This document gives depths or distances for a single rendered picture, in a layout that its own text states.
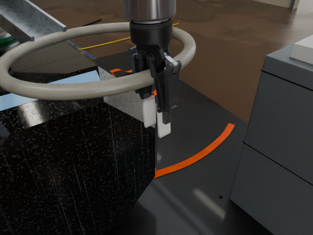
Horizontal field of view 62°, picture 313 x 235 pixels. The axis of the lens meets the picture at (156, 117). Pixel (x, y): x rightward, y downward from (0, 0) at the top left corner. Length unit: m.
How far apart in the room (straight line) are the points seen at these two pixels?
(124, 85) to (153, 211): 0.98
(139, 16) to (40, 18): 0.59
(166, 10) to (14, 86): 0.31
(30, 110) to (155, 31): 0.46
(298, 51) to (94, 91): 0.72
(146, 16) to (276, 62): 0.64
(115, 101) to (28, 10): 0.43
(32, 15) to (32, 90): 0.53
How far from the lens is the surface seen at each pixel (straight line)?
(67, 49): 1.02
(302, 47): 1.00
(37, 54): 1.01
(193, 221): 1.37
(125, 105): 0.90
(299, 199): 1.21
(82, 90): 0.48
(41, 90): 0.52
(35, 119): 0.79
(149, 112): 0.58
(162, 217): 1.37
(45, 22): 0.97
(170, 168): 1.56
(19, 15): 1.04
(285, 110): 1.03
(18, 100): 0.80
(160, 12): 0.44
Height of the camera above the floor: 1.16
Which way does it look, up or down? 36 degrees down
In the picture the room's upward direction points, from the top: straight up
